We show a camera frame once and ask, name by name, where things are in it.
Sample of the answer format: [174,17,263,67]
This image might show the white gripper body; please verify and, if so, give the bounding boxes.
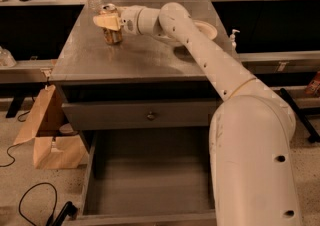
[118,5,144,35]

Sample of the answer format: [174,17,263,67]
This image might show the orange soda can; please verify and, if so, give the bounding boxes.
[103,28,122,45]

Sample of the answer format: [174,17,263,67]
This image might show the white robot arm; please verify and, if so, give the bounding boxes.
[93,2,302,226]

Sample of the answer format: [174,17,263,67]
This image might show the grey drawer cabinet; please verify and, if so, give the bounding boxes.
[49,0,248,148]

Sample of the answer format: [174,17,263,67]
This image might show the grey top drawer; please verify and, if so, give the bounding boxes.
[62,99,218,130]

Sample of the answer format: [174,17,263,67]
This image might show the round brass drawer knob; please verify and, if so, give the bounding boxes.
[147,112,156,121]

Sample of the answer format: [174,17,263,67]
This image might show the open grey middle drawer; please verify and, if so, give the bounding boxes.
[63,127,217,226]

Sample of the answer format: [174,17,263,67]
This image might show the white bowl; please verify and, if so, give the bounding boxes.
[154,20,218,47]

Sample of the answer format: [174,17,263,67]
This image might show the hand sanitizer pump bottle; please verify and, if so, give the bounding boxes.
[229,29,240,50]

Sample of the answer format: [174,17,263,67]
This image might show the clear plastic container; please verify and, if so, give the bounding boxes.
[0,47,16,68]

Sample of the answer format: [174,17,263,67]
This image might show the brown cardboard box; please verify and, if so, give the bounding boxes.
[14,85,87,169]

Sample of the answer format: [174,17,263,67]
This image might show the orange snack package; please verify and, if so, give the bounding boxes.
[305,72,320,96]

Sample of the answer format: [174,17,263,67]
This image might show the black table leg base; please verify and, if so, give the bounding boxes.
[280,88,320,143]

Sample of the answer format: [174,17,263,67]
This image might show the black floor cable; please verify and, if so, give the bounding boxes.
[18,182,58,226]

